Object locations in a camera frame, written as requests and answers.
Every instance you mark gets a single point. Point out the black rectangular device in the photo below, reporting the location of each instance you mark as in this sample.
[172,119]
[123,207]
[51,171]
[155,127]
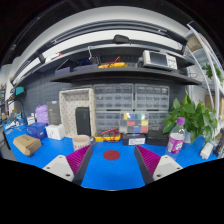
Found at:
[82,116]

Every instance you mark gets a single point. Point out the white perforated tray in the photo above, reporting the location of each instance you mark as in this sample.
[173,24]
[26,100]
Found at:
[69,101]

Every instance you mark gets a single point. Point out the grey drawer organiser cabinet right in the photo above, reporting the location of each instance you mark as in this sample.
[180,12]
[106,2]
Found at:
[154,100]

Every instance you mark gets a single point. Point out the red round marker sticker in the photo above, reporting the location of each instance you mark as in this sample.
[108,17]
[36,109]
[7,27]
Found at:
[111,155]

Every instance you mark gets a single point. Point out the black box white label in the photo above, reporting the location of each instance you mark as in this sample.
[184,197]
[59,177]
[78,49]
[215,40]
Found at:
[133,139]

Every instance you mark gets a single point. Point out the purple plastic bag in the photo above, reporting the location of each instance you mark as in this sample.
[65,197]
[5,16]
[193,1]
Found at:
[42,114]

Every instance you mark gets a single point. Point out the brown cardboard box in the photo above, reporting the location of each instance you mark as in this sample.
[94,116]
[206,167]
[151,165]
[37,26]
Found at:
[27,144]

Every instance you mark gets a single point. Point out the grey drawer organiser cabinet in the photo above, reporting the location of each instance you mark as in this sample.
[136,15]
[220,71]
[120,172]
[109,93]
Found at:
[110,100]
[154,100]

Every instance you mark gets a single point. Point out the white power adapter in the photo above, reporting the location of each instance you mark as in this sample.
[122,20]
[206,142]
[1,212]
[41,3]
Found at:
[206,150]

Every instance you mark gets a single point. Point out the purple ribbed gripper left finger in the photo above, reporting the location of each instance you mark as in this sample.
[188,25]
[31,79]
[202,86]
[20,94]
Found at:
[72,167]

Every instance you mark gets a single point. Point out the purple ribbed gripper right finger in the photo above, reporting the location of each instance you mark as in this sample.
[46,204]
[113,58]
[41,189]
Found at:
[154,167]

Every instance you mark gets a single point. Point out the beige ceramic mug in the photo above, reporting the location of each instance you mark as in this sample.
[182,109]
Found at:
[80,141]

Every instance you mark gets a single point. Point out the dark grey product box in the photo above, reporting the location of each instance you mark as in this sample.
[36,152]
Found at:
[53,113]

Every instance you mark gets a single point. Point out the plastic bottle purple label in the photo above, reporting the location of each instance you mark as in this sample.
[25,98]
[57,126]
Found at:
[176,138]

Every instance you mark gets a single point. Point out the yellow tool on shelf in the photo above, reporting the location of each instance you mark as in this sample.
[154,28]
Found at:
[113,64]

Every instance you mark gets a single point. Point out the clear box of coloured parts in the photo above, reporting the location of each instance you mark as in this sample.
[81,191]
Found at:
[131,122]

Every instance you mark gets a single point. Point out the small white box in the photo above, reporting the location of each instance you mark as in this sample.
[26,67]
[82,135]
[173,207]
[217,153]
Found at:
[55,132]

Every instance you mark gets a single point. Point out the green potted plant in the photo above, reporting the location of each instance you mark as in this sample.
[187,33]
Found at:
[199,119]

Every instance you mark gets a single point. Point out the black metal shelf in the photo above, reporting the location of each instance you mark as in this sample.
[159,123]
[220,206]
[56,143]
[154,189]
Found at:
[126,38]

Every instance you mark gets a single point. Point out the grey drawer organiser cabinet left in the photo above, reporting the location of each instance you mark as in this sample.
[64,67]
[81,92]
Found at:
[110,100]

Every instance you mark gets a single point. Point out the white oscilloscope on shelf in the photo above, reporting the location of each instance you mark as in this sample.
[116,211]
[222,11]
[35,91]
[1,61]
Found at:
[157,60]

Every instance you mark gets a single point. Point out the dark blue box on shelf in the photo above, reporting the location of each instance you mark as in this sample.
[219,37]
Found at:
[69,66]

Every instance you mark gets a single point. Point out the blue cardboard box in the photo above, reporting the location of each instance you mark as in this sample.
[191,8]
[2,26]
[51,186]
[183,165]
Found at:
[37,130]

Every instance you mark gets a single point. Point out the black flat case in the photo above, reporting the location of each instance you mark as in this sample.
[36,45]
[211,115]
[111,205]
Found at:
[156,137]

